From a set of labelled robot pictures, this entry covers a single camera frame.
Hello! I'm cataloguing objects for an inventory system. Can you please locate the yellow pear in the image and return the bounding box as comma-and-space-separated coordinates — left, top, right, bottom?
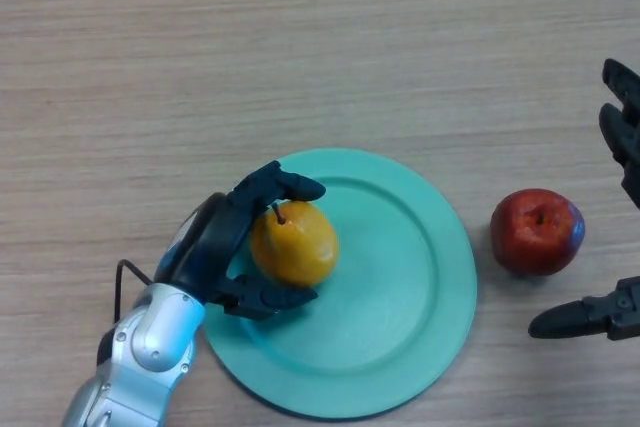
248, 200, 341, 290

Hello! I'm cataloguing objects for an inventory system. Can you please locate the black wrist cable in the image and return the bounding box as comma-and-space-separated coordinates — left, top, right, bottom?
112, 259, 154, 323

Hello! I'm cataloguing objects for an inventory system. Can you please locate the red apple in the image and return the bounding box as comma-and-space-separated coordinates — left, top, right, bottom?
489, 188, 586, 278

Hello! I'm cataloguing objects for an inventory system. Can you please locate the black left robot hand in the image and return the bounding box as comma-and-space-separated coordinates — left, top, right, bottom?
152, 160, 327, 322

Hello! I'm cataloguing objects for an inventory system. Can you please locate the green round plate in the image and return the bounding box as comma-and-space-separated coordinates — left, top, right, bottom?
203, 147, 479, 421

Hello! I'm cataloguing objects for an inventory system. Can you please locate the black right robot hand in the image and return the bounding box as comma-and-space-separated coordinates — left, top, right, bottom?
528, 57, 640, 342

